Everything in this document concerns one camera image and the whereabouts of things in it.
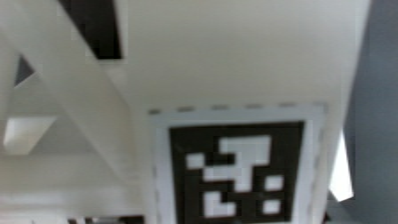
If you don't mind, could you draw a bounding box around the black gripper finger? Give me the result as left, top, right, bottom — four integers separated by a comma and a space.
328, 133, 353, 202

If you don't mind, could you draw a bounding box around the white chair backrest frame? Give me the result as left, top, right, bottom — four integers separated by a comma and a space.
0, 0, 371, 224

